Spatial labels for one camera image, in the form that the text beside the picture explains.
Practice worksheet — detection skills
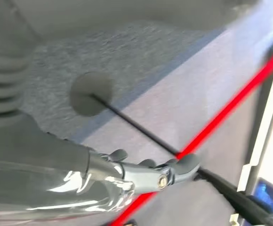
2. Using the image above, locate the short red barrier belt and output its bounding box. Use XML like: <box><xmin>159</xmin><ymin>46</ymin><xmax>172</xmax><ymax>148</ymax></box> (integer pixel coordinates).
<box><xmin>109</xmin><ymin>43</ymin><xmax>273</xmax><ymax>226</ymax></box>

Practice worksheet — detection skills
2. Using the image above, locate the white panel frame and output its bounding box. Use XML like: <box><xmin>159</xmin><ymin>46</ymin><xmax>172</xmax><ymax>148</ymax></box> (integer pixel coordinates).
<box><xmin>229</xmin><ymin>56</ymin><xmax>273</xmax><ymax>226</ymax></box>

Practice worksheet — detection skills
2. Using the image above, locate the blue shiny object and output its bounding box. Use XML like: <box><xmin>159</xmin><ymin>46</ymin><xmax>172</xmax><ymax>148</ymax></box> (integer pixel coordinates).
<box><xmin>252</xmin><ymin>178</ymin><xmax>273</xmax><ymax>216</ymax></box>

